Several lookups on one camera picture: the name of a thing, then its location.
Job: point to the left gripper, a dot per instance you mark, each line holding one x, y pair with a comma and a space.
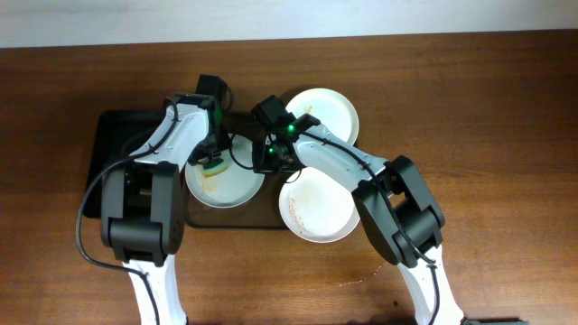
209, 154

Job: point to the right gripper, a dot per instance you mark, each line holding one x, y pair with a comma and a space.
269, 163

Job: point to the white plate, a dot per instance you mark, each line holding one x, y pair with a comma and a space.
227, 189
316, 208
331, 108

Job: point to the green yellow sponge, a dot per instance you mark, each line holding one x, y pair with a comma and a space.
214, 167

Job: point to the white plate bottom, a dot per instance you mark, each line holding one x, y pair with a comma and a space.
316, 208

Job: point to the white plate top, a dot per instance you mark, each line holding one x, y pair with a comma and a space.
331, 108

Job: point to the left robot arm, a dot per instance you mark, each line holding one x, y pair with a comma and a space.
145, 244

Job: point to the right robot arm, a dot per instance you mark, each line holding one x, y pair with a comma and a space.
399, 214

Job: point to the brown serving tray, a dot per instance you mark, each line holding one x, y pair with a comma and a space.
261, 211

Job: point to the black plastic tray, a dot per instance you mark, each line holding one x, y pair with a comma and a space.
119, 133

